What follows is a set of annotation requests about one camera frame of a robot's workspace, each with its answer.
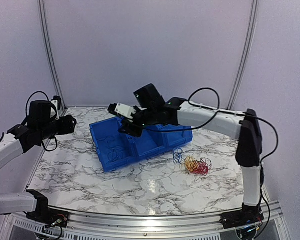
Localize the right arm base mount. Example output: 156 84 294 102
219 210 264 229

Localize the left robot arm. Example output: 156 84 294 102
0 95 77 223

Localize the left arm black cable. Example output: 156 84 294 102
21 91 60 153

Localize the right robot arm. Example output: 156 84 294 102
108 83 275 224

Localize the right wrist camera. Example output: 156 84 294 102
107 103 137 122

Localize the blue three-compartment plastic bin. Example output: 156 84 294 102
89 117 193 172

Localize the blue wire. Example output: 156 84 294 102
107 134 185 165

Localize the aluminium front rail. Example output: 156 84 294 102
0 201 291 240

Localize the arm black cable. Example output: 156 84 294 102
21 91 60 153
143 87 280 191

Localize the left aluminium frame post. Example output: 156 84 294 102
37 0 67 112

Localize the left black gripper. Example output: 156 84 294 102
38 114 76 141

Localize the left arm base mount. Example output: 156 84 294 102
26 208 70 228

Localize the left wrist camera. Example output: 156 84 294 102
50 95 62 120

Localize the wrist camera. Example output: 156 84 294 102
107 103 137 122
50 95 62 120

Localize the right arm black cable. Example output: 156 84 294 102
143 87 280 191

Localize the red wire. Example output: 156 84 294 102
189 157 213 176

